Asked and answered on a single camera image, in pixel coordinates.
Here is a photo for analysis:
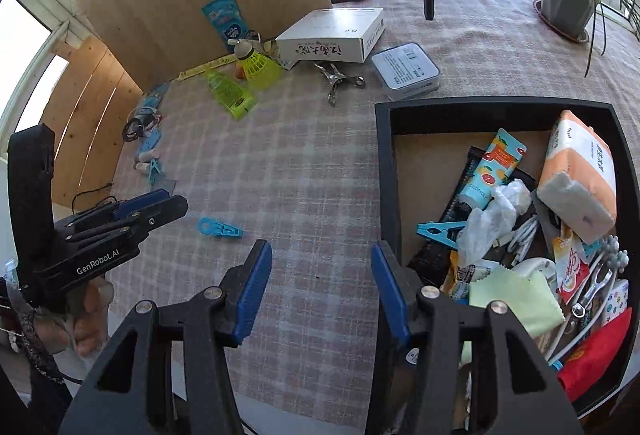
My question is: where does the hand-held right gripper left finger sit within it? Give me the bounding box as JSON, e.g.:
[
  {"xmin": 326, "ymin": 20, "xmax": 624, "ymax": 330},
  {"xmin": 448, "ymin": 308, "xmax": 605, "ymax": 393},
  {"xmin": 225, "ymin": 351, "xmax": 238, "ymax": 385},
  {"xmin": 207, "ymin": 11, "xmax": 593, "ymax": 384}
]
[{"xmin": 59, "ymin": 239, "xmax": 273, "ymax": 435}]

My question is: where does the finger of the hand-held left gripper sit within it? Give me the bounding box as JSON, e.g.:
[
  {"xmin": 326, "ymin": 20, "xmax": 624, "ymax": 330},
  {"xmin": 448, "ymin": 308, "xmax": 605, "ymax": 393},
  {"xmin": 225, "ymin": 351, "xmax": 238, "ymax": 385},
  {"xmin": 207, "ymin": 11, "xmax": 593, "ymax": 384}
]
[
  {"xmin": 70, "ymin": 188, "xmax": 171, "ymax": 228},
  {"xmin": 62, "ymin": 195, "xmax": 189, "ymax": 245}
]

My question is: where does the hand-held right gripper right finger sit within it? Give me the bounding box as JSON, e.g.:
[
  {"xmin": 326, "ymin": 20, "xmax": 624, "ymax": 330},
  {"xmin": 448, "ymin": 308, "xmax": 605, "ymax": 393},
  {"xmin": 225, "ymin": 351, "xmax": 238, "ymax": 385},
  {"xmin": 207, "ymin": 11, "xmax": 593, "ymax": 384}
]
[{"xmin": 371, "ymin": 240, "xmax": 586, "ymax": 435}]

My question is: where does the black storage box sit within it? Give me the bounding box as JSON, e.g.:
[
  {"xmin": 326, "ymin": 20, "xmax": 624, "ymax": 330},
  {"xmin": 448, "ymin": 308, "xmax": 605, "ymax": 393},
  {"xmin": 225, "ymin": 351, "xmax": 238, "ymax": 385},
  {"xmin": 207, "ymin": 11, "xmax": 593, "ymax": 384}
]
[{"xmin": 375, "ymin": 100, "xmax": 639, "ymax": 422}]

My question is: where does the grey square case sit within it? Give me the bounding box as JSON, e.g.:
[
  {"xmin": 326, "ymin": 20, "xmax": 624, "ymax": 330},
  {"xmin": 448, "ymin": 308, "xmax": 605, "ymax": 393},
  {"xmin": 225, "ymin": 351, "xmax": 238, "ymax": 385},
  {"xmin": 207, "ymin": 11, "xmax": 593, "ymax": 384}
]
[{"xmin": 370, "ymin": 43, "xmax": 441, "ymax": 100}]

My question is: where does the white cardboard box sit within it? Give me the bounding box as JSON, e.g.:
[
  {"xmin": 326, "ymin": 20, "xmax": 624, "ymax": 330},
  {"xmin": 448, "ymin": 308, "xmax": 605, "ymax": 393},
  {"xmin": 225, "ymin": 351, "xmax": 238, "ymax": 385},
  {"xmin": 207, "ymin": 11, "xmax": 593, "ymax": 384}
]
[{"xmin": 275, "ymin": 7, "xmax": 386, "ymax": 64}]

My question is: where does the person's left hand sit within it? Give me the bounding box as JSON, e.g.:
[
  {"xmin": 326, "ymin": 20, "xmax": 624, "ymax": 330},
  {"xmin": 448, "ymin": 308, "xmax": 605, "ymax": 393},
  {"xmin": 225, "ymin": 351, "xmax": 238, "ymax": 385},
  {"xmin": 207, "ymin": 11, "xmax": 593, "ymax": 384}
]
[{"xmin": 65, "ymin": 277, "xmax": 115, "ymax": 357}]

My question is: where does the black long packet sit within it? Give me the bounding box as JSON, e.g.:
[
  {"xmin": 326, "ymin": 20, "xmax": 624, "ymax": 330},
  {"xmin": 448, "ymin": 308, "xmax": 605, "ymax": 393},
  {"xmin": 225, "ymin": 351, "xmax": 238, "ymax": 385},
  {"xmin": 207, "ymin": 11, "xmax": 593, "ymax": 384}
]
[{"xmin": 407, "ymin": 147, "xmax": 540, "ymax": 287}]

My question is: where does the yellow snack packet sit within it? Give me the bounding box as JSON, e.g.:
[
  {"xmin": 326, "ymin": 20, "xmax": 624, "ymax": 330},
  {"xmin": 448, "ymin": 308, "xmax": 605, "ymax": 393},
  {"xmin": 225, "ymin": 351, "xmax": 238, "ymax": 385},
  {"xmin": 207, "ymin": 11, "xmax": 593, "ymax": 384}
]
[{"xmin": 442, "ymin": 250, "xmax": 507, "ymax": 302}]

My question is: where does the wooden slatted panel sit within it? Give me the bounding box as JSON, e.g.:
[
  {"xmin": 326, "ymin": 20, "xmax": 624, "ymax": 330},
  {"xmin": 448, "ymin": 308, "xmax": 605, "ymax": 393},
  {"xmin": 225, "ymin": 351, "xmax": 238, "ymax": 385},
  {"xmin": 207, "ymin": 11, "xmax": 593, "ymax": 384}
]
[{"xmin": 50, "ymin": 35, "xmax": 146, "ymax": 212}]

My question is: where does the blue flat packet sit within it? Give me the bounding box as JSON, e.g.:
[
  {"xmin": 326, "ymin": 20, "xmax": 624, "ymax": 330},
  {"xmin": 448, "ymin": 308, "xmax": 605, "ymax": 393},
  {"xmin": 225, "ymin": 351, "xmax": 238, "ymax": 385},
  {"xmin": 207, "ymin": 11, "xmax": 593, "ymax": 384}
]
[{"xmin": 135, "ymin": 84, "xmax": 171, "ymax": 116}]

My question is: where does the white plastic bag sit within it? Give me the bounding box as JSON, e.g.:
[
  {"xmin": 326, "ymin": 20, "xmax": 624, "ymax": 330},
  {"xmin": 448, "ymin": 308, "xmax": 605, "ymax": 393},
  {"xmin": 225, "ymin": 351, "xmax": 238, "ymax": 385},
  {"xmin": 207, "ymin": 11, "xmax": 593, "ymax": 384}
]
[{"xmin": 456, "ymin": 180, "xmax": 533, "ymax": 269}]

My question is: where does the pale green cloth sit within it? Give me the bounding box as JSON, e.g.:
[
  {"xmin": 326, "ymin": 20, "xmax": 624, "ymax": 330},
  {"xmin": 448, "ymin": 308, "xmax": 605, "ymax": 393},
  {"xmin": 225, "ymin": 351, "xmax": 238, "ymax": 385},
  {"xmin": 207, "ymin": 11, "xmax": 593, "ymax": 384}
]
[{"xmin": 468, "ymin": 270, "xmax": 566, "ymax": 339}]

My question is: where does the yellow-green packet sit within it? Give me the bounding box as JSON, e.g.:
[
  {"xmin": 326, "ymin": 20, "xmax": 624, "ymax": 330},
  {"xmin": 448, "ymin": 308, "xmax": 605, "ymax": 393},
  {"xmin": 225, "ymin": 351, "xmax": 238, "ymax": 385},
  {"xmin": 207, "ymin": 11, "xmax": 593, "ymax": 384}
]
[{"xmin": 205, "ymin": 69, "xmax": 259, "ymax": 120}]

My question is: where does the plaid tablecloth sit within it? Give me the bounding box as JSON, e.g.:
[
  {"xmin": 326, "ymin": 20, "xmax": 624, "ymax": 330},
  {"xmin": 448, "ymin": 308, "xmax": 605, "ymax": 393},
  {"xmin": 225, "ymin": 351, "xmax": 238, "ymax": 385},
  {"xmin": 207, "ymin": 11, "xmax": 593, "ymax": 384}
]
[{"xmin": 107, "ymin": 0, "xmax": 640, "ymax": 398}]

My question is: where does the yellow ruler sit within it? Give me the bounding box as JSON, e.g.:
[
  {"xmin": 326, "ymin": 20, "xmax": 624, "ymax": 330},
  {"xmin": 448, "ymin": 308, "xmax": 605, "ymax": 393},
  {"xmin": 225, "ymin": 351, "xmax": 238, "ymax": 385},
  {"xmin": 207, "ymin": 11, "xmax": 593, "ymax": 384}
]
[{"xmin": 178, "ymin": 55, "xmax": 236, "ymax": 82}]

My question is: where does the fruit print hand cream tube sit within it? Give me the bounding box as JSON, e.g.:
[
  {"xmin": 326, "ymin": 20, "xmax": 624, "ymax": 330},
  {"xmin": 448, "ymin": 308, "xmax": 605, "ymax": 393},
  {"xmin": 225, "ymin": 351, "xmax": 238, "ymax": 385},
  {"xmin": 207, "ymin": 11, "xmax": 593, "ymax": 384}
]
[{"xmin": 457, "ymin": 129, "xmax": 529, "ymax": 212}]

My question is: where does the yellow-green shuttlecock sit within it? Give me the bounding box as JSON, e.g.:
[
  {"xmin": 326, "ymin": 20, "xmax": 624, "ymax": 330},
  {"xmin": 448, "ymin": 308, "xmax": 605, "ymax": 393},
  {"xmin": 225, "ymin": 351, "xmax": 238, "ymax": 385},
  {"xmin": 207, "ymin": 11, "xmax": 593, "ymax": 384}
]
[{"xmin": 227, "ymin": 39, "xmax": 285, "ymax": 90}]

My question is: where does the orange sachet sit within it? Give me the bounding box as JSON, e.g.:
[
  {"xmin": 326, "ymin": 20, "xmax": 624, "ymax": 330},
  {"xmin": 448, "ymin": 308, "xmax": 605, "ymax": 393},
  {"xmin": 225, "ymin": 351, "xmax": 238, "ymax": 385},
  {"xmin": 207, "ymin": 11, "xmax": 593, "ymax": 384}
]
[{"xmin": 552, "ymin": 222, "xmax": 591, "ymax": 306}]

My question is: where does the blue snack packet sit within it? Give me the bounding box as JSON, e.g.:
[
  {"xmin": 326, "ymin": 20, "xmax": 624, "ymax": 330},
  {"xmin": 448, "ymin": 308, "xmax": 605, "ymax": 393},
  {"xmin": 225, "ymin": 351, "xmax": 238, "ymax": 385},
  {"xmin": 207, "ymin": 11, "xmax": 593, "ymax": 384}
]
[{"xmin": 201, "ymin": 0, "xmax": 251, "ymax": 48}]

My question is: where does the red packet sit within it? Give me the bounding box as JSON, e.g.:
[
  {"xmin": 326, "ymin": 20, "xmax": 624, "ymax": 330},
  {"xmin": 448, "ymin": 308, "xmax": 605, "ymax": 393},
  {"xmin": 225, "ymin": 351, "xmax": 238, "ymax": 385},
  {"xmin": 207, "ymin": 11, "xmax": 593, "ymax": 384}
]
[{"xmin": 556, "ymin": 307, "xmax": 634, "ymax": 404}]

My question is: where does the orange tissue pack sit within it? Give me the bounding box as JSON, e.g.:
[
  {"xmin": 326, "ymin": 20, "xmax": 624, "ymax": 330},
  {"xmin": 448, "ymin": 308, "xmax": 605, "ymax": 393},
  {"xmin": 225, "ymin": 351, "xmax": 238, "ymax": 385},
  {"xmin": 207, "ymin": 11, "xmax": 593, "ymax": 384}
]
[{"xmin": 537, "ymin": 110, "xmax": 619, "ymax": 246}]

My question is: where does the white dotted small box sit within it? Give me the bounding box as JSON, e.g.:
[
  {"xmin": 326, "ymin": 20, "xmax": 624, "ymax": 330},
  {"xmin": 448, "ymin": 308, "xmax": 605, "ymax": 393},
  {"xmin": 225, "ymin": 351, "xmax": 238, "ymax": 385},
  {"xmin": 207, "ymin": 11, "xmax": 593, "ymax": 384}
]
[{"xmin": 601, "ymin": 279, "xmax": 630, "ymax": 327}]

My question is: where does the brown plant saucer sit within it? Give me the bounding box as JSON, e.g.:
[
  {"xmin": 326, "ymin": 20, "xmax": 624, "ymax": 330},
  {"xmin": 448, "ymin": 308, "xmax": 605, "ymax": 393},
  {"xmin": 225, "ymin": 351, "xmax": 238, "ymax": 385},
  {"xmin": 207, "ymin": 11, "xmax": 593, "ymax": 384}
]
[{"xmin": 532, "ymin": 0, "xmax": 592, "ymax": 44}]

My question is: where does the black cable coil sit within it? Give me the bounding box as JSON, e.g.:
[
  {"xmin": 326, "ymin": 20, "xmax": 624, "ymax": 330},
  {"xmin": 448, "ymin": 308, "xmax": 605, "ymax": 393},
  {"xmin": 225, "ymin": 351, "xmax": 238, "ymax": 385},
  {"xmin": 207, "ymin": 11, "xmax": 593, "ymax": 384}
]
[{"xmin": 125, "ymin": 112, "xmax": 162, "ymax": 142}]

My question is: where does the white cable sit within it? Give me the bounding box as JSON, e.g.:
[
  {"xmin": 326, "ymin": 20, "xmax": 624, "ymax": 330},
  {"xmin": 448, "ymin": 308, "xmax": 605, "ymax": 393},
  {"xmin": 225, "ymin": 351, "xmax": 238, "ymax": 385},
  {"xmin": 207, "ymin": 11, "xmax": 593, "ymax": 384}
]
[{"xmin": 504, "ymin": 215, "xmax": 542, "ymax": 262}]

